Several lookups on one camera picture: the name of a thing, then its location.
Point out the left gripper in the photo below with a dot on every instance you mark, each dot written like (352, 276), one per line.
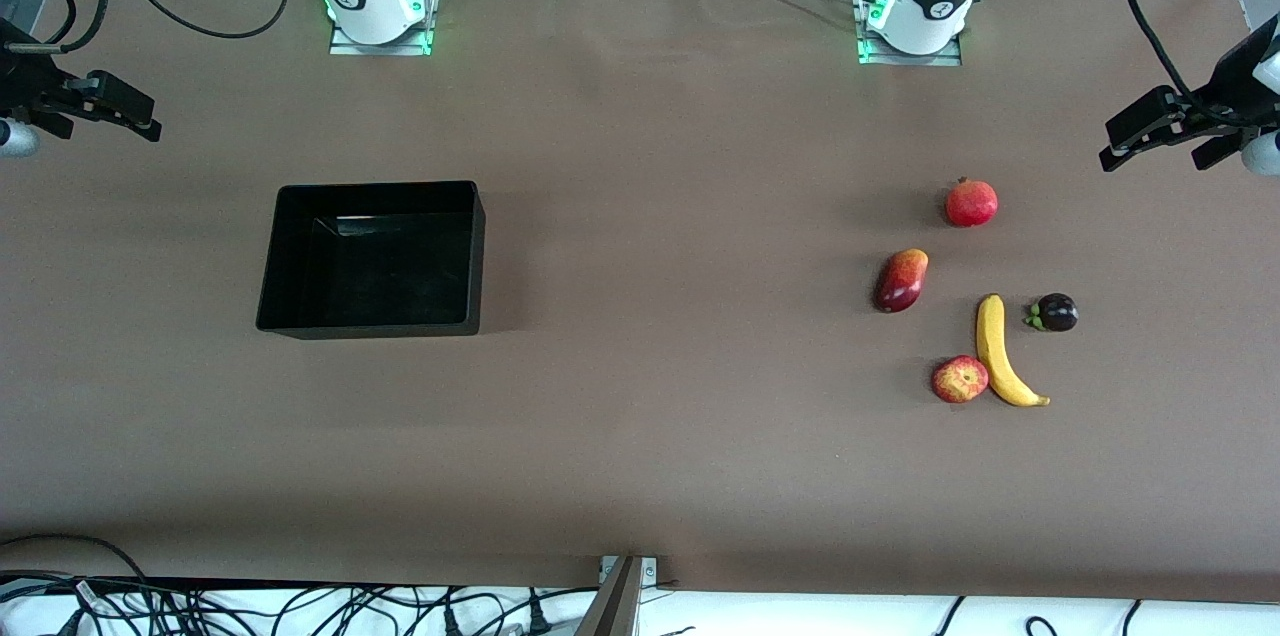
(1232, 81)

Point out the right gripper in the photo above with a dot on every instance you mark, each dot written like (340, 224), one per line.
(22, 82)

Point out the yellow banana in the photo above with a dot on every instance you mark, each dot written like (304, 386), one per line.
(990, 336)

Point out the black rectangular plastic box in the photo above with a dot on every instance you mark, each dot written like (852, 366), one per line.
(380, 286)

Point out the red yellow apple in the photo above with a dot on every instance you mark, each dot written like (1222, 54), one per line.
(960, 380)

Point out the red pomegranate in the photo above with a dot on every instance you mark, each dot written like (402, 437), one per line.
(971, 203)

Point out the dark purple mangosteen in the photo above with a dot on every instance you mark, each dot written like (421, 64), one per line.
(1056, 313)

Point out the red mango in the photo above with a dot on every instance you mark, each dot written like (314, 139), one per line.
(900, 281)

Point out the black power plug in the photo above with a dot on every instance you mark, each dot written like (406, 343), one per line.
(451, 624)
(538, 619)

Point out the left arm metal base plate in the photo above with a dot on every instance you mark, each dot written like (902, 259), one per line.
(950, 60)

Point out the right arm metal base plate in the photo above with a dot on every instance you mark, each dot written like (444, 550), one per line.
(345, 47)

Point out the silver metal bracket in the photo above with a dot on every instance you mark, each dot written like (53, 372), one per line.
(650, 571)

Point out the grey metal post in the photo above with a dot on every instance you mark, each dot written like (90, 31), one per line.
(615, 606)

